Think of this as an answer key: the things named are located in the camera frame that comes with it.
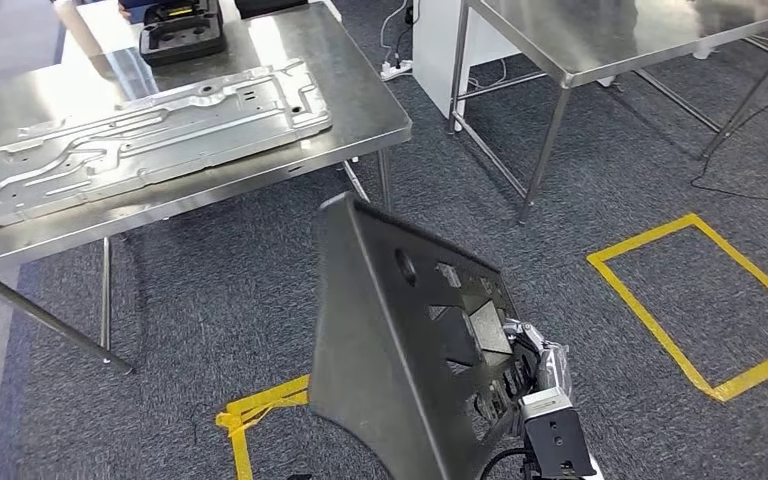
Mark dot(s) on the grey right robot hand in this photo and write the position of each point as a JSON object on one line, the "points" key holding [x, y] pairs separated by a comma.
{"points": [[553, 368]]}

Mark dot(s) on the black plastic plate frame part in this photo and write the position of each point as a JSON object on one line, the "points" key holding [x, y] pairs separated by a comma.
{"points": [[371, 344]]}

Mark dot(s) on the yellow floor tape square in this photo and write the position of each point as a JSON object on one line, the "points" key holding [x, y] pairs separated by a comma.
{"points": [[654, 328]]}

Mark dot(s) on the stainless steel work table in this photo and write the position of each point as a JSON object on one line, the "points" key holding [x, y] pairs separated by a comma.
{"points": [[622, 33], [357, 112]]}

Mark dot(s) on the crumpled yellow floor tape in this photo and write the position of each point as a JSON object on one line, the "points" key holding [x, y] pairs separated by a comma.
{"points": [[241, 457]]}

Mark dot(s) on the white cabinet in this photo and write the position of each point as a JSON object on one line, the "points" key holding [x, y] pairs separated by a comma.
{"points": [[437, 53]]}

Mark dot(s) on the white power strip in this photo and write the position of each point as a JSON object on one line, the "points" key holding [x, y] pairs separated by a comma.
{"points": [[397, 69]]}

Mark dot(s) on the stamped aluminium sheet panel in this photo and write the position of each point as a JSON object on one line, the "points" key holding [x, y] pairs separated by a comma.
{"points": [[159, 132]]}

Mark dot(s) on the black plastic tool case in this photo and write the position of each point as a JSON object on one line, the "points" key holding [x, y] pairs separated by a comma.
{"points": [[182, 40]]}

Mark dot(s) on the person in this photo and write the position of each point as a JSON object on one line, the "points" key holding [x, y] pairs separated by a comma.
{"points": [[124, 10]]}

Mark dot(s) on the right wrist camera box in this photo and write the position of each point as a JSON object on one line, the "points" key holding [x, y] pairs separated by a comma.
{"points": [[556, 444]]}

